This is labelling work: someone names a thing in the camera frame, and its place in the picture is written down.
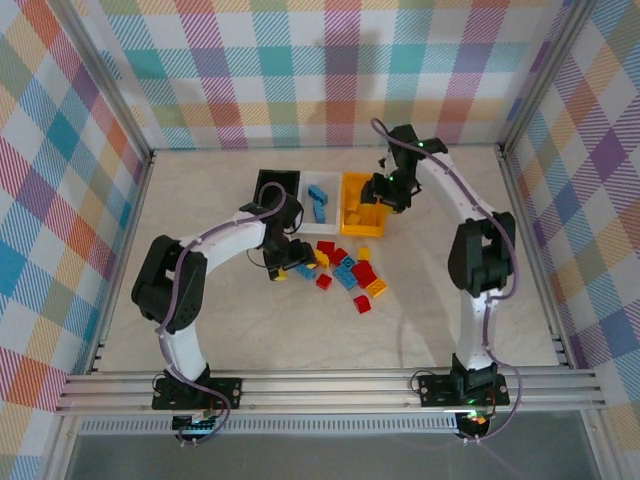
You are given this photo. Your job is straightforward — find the aluminium frame post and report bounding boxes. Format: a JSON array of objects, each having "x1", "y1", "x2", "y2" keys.
[
  {"x1": 58, "y1": 0, "x2": 156, "y2": 164},
  {"x1": 497, "y1": 0, "x2": 601, "y2": 151}
]

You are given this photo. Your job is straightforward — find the small controller circuit board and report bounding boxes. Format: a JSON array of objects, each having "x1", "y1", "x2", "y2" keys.
[
  {"x1": 171, "y1": 413, "x2": 220, "y2": 435},
  {"x1": 455, "y1": 410, "x2": 490, "y2": 430}
]

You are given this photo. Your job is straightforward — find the aluminium side rail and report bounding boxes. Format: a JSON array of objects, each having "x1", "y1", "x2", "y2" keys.
[
  {"x1": 497, "y1": 143, "x2": 574, "y2": 371},
  {"x1": 87, "y1": 149, "x2": 157, "y2": 376}
]

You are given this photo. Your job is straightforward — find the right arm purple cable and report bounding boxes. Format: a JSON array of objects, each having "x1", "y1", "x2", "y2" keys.
[{"x1": 370, "y1": 117, "x2": 525, "y2": 446}]

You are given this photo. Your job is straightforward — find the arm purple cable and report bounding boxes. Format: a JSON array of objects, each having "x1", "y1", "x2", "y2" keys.
[
  {"x1": 370, "y1": 117, "x2": 525, "y2": 446},
  {"x1": 155, "y1": 182, "x2": 306, "y2": 446}
]

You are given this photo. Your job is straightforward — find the slotted grey cable duct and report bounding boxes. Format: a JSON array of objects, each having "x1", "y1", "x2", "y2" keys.
[{"x1": 78, "y1": 417, "x2": 460, "y2": 436}]

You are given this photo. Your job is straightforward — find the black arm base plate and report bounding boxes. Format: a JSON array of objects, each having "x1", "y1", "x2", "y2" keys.
[
  {"x1": 417, "y1": 372, "x2": 511, "y2": 409},
  {"x1": 151, "y1": 375, "x2": 244, "y2": 413}
]

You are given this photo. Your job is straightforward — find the white plastic bin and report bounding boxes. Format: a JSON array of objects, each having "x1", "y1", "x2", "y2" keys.
[{"x1": 298, "y1": 169, "x2": 344, "y2": 235}]

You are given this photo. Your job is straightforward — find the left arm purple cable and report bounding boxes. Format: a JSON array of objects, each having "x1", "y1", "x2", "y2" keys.
[{"x1": 155, "y1": 182, "x2": 306, "y2": 446}]

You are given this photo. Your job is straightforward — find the black plastic bin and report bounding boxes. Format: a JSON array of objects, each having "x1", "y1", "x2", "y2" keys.
[{"x1": 252, "y1": 168, "x2": 303, "y2": 231}]

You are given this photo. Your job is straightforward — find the wide aluminium base rail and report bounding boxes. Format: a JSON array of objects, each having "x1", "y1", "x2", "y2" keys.
[{"x1": 53, "y1": 369, "x2": 607, "y2": 415}]

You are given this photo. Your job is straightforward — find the yellow plastic bin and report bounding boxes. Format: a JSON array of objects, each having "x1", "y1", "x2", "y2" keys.
[{"x1": 339, "y1": 171, "x2": 389, "y2": 237}]

